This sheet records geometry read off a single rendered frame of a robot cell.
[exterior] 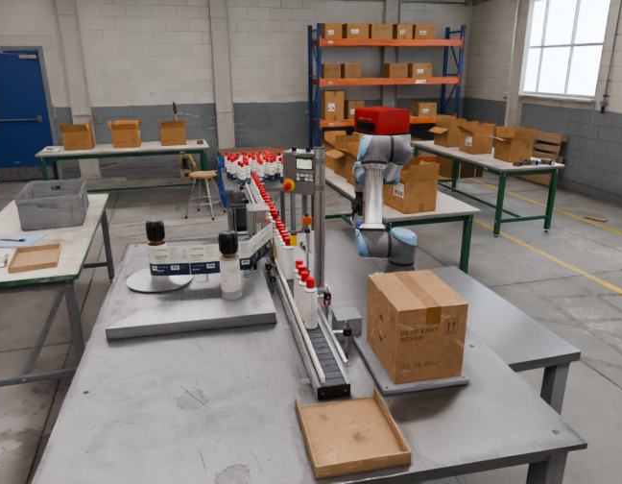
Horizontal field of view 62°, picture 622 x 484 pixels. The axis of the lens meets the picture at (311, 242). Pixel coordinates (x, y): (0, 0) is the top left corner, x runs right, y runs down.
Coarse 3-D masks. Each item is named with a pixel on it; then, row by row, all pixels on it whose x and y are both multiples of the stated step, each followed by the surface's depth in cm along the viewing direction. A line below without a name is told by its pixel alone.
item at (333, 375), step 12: (288, 300) 223; (312, 336) 193; (324, 336) 193; (324, 348) 185; (312, 360) 177; (324, 360) 177; (324, 372) 171; (336, 372) 170; (324, 384) 164; (336, 384) 164
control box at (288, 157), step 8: (288, 152) 231; (296, 152) 230; (304, 152) 230; (312, 152) 230; (288, 160) 231; (288, 168) 232; (288, 176) 233; (296, 184) 233; (304, 184) 232; (312, 184) 230; (288, 192) 237; (296, 192) 234; (304, 192) 233; (312, 192) 231
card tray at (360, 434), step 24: (312, 408) 160; (336, 408) 160; (360, 408) 160; (384, 408) 156; (312, 432) 149; (336, 432) 149; (360, 432) 149; (384, 432) 149; (312, 456) 136; (336, 456) 140; (360, 456) 140; (384, 456) 135; (408, 456) 137
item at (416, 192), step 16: (400, 176) 412; (416, 176) 377; (432, 176) 383; (384, 192) 411; (400, 192) 387; (416, 192) 383; (432, 192) 388; (400, 208) 390; (416, 208) 387; (432, 208) 392
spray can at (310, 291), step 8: (312, 280) 192; (304, 288) 194; (312, 288) 193; (304, 296) 194; (312, 296) 193; (304, 304) 196; (312, 304) 194; (304, 312) 197; (312, 312) 195; (304, 320) 198; (312, 320) 196; (312, 328) 197
